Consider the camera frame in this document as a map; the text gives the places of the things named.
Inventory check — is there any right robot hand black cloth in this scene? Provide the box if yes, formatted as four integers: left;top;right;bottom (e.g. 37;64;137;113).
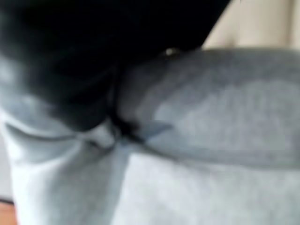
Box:
0;0;232;134

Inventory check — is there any grey fabric cushion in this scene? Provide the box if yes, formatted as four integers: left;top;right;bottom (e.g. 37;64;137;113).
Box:
112;48;300;171

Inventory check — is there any grey fabric sofa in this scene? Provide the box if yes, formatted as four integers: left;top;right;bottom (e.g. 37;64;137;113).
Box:
0;56;300;225

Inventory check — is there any beige curtain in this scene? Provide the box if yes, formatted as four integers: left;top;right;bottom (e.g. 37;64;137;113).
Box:
202;0;300;50

